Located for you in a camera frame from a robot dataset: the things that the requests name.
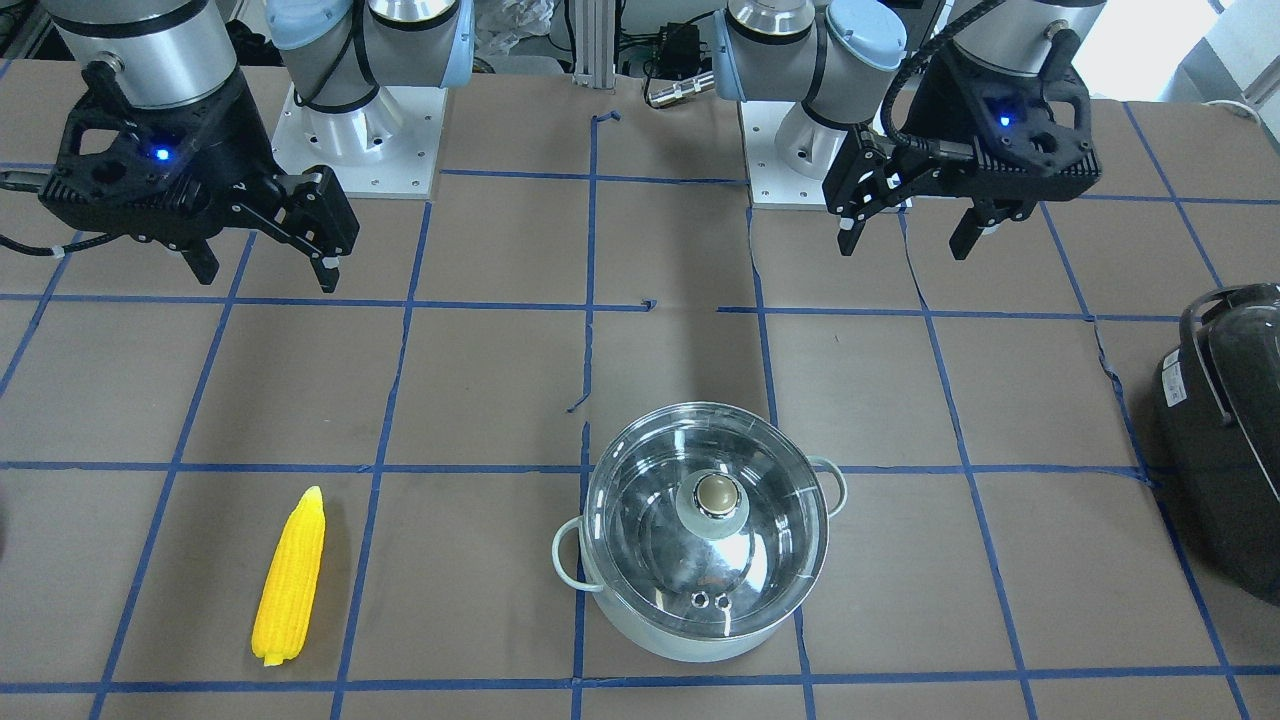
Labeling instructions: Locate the glass pot lid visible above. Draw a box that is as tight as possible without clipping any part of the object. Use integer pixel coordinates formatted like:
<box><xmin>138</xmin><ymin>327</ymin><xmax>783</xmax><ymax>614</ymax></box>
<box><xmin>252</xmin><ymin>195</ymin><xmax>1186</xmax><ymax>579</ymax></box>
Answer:
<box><xmin>580</xmin><ymin>402</ymin><xmax>831</xmax><ymax>641</ymax></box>

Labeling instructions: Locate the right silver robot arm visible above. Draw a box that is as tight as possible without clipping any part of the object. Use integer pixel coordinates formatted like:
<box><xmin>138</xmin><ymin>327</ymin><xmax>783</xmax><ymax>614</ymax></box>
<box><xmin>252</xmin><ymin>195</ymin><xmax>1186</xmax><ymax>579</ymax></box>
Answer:
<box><xmin>29</xmin><ymin>1</ymin><xmax>475</xmax><ymax>293</ymax></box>

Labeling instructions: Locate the black rice cooker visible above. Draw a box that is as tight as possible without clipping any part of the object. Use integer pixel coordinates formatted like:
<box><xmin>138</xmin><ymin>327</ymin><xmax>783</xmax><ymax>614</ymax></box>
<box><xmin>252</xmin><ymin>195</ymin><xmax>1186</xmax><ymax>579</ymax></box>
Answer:
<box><xmin>1155</xmin><ymin>283</ymin><xmax>1279</xmax><ymax>605</ymax></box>

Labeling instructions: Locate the aluminium frame post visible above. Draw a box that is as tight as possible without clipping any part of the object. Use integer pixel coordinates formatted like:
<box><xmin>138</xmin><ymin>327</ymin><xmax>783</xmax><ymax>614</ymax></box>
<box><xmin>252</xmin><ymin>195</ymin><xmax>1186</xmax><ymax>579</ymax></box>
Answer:
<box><xmin>572</xmin><ymin>0</ymin><xmax>618</xmax><ymax>91</ymax></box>

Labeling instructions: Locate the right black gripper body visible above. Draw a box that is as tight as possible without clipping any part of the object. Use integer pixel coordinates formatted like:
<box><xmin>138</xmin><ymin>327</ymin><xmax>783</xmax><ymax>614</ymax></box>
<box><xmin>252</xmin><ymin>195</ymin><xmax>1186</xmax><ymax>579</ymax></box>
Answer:
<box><xmin>38</xmin><ymin>61</ymin><xmax>289</xmax><ymax>252</ymax></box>

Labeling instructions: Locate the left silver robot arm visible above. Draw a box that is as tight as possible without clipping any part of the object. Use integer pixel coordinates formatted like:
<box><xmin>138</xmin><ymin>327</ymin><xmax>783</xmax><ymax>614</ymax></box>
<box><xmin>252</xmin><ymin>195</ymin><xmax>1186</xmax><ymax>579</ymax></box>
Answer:
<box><xmin>712</xmin><ymin>1</ymin><xmax>1105</xmax><ymax>261</ymax></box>

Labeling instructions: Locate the white electric cooking pot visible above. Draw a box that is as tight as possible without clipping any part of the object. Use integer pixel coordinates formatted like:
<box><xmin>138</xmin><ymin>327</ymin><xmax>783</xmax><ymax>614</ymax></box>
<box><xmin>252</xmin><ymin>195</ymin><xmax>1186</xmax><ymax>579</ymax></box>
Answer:
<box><xmin>550</xmin><ymin>402</ymin><xmax>849</xmax><ymax>664</ymax></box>

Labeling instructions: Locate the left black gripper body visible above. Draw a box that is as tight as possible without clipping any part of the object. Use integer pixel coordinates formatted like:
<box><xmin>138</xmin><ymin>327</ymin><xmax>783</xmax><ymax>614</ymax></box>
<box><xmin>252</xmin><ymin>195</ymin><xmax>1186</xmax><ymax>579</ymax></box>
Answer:
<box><xmin>879</xmin><ymin>28</ymin><xmax>1102</xmax><ymax>217</ymax></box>

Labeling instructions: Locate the yellow corn cob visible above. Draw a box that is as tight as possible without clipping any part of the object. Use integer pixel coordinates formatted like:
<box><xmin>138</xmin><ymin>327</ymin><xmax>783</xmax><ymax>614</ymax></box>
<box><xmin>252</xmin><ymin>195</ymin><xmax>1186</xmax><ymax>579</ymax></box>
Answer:
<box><xmin>250</xmin><ymin>486</ymin><xmax>326</xmax><ymax>667</ymax></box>

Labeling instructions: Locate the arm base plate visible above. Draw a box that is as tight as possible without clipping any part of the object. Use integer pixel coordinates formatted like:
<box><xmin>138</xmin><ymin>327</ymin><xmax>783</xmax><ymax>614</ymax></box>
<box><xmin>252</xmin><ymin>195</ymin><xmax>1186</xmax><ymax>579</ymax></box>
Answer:
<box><xmin>271</xmin><ymin>86</ymin><xmax>451</xmax><ymax>200</ymax></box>
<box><xmin>739</xmin><ymin>101</ymin><xmax>847</xmax><ymax>211</ymax></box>

